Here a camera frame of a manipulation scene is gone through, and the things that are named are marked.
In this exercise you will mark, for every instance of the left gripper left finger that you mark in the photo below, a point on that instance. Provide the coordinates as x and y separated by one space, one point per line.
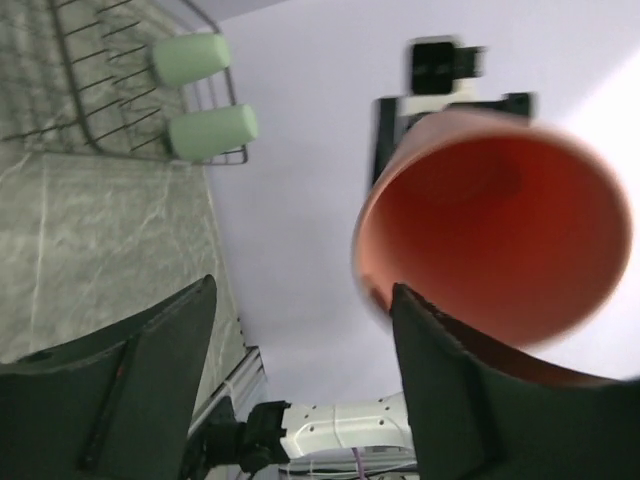
114 404

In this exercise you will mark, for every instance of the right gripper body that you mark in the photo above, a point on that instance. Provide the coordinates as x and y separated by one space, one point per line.
394 116

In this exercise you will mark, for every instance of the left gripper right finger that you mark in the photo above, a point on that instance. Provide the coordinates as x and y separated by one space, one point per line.
479 409

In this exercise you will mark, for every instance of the salmon pink plastic cup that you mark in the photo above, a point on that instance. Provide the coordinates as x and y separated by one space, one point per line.
518 233

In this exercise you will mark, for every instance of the tall green plastic cup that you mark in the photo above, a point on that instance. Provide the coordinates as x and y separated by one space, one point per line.
202 135

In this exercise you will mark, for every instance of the small light green cup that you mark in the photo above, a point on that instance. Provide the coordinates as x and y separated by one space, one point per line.
189 58

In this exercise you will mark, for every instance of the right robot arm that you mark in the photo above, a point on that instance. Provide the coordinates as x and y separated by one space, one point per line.
278 432

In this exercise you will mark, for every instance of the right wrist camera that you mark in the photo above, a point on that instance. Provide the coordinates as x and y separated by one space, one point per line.
440 70

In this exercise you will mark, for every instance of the aluminium mounting rail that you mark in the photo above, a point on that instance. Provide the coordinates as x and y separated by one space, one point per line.
233 368

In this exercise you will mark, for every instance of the black wire dish rack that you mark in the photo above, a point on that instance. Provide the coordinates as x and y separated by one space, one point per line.
103 77

